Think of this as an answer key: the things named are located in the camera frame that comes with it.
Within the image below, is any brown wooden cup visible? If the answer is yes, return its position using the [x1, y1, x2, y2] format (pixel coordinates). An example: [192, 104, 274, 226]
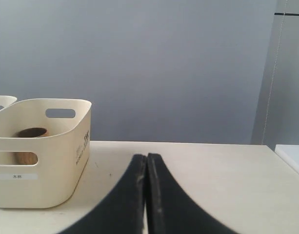
[14, 127, 49, 165]

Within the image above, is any cream bin right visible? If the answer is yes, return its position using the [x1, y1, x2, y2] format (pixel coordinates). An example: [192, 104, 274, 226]
[0, 98, 92, 209]

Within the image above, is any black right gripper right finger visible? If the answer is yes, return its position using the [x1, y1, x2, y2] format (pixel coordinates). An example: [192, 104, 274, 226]
[147, 153, 234, 234]

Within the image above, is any cream bin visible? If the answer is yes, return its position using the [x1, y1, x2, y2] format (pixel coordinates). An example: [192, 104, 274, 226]
[0, 98, 92, 209]
[0, 96, 17, 110]

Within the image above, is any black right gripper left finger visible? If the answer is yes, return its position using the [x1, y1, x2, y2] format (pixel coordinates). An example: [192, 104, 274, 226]
[61, 154, 147, 234]

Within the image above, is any cream bin middle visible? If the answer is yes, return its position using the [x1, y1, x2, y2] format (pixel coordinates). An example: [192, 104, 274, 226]
[0, 96, 17, 110]

